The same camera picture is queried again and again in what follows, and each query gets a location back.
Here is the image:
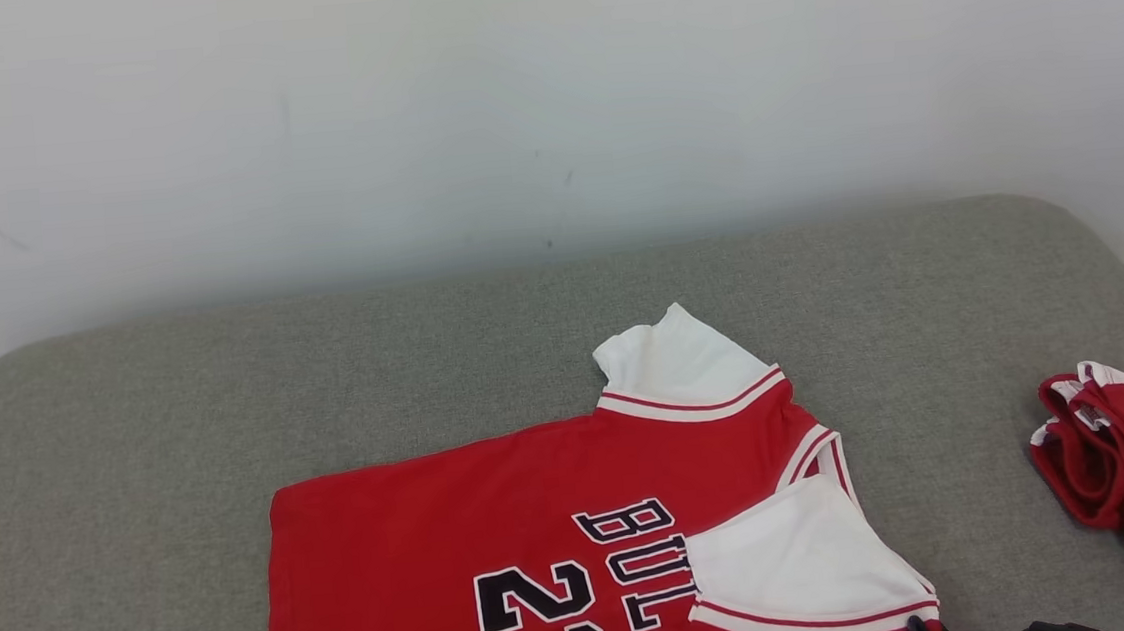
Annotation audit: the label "grey fabric sofa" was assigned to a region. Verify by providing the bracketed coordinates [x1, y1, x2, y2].
[0, 184, 1124, 631]

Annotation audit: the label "red basketball jersey white sleeves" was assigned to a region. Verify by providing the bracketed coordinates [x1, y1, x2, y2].
[244, 282, 950, 631]

